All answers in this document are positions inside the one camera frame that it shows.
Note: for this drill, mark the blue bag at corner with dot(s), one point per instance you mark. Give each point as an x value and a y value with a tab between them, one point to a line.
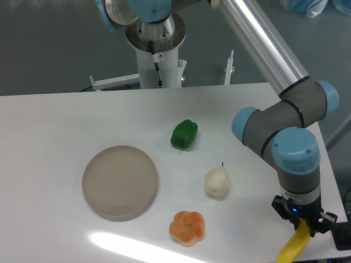
342	6

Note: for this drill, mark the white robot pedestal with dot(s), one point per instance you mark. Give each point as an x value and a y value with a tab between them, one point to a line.
156	47

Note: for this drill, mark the yellow banana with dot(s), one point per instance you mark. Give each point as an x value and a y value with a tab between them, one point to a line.
295	245

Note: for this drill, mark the blue plastic bag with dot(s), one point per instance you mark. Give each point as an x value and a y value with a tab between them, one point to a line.
307	8

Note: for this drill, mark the green bell pepper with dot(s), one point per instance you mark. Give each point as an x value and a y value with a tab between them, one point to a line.
184	134

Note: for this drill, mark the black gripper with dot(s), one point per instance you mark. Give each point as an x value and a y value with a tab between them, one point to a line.
293	207

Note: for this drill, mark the white pear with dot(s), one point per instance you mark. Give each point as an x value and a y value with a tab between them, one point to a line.
217	182

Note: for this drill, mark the orange knotted bread roll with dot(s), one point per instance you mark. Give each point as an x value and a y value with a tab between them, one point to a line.
187	227

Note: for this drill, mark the white support bracket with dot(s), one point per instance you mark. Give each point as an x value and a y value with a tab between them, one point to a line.
113	82
229	68

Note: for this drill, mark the white left support bracket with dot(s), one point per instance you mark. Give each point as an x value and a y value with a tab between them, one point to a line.
113	82

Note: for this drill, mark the beige round plate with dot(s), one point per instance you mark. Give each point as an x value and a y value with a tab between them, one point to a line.
120	182

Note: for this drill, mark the black device at edge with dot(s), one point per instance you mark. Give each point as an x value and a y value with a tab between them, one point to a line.
341	235

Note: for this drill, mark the white right support bracket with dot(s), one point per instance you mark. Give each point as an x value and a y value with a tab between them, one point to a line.
229	68

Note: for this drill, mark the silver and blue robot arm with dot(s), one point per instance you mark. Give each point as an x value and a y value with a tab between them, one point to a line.
279	134

